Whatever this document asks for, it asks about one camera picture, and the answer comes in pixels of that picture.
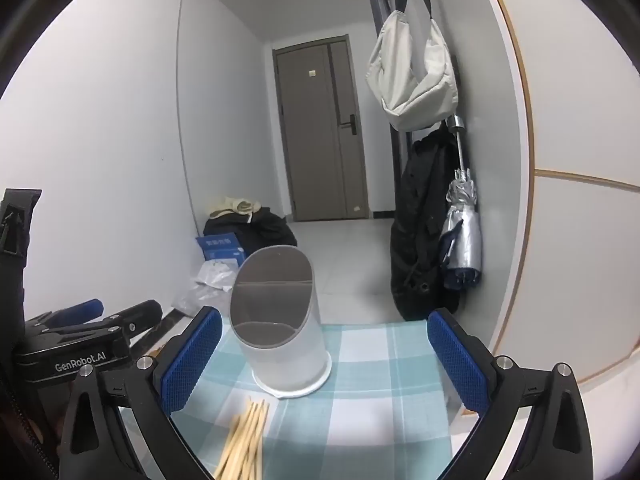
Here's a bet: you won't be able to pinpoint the grey brown door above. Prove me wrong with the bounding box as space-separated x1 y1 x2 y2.
272 35 371 222

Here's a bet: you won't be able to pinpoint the white shoulder bag black strap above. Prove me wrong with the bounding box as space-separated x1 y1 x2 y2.
366 0 460 132

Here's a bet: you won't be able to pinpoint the beige cloth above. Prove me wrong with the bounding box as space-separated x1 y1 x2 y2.
209 196 263 221

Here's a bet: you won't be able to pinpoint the white utensil holder grey inside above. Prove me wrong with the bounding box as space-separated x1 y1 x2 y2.
229 245 333 400

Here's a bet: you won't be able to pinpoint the blue cardboard box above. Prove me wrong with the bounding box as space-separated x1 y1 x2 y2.
195 232 247 266

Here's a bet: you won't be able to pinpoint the grey plastic parcel bag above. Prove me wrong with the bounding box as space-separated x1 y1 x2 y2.
172 285 233 317

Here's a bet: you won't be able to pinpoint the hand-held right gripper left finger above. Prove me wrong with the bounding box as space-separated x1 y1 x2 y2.
57 306 224 480

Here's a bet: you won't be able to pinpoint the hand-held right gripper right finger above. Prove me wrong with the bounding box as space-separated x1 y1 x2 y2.
426 308 594 480

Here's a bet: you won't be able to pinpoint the black hanging coat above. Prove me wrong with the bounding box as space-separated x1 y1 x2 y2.
390 122 463 322

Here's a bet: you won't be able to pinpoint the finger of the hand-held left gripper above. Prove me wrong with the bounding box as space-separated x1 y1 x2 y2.
27 298 105 329
101 299 164 346

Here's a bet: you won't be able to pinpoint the white plastic parcel bag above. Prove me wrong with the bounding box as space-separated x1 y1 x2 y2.
192 258 238 291

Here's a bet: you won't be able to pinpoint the teal white checked tablecloth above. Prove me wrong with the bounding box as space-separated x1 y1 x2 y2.
117 321 483 480

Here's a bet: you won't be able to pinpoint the pile of chopsticks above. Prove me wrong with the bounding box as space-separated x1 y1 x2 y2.
214 396 271 480

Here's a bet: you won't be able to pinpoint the silver folded umbrella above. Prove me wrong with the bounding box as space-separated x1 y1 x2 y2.
440 114 483 291

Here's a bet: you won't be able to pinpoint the white cabinet with wooden trim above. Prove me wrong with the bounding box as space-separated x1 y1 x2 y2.
472 0 640 396

